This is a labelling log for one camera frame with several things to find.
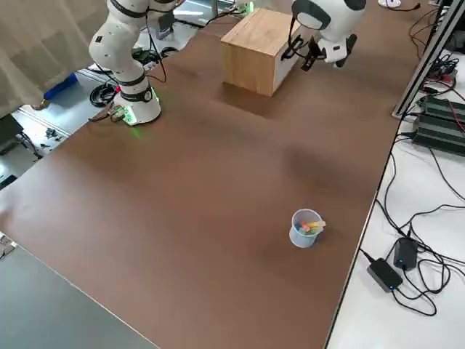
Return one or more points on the orange highlighter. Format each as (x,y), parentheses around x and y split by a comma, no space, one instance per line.
(307,225)

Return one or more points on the aluminium frame post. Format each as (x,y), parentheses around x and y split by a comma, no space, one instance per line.
(422,69)

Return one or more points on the dark grey power adapter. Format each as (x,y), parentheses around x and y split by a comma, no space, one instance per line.
(385,274)

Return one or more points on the black power adapter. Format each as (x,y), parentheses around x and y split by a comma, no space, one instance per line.
(405,252)

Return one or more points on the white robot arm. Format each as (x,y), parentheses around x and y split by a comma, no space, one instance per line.
(341,22)
(112,47)

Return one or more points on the black power supply box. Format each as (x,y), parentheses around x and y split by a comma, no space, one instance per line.
(439,136)
(443,107)

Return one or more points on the translucent pale blue pen cup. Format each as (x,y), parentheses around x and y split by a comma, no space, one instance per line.
(301,240)

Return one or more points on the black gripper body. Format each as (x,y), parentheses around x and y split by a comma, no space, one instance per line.
(314,47)

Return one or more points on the yellow highlighter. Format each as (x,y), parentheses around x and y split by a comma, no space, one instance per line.
(318,224)

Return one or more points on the wooden cabinet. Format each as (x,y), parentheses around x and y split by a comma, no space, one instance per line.
(247,54)

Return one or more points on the beige curtain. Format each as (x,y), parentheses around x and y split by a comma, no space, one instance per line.
(36,43)

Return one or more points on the blue plastic tool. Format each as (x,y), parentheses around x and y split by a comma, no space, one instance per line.
(61,85)

